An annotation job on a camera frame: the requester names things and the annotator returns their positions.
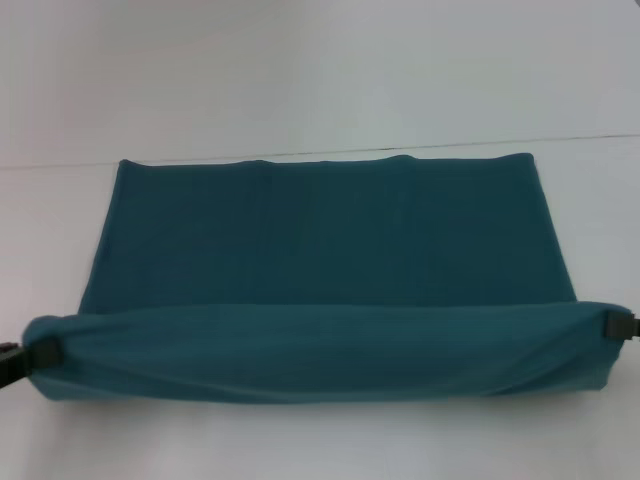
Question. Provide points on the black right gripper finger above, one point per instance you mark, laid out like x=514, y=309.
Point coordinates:
x=620, y=325

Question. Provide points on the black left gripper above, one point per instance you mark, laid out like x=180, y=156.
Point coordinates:
x=12, y=365

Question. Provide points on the teal t-shirt with white print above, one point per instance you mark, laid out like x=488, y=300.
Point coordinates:
x=325, y=275

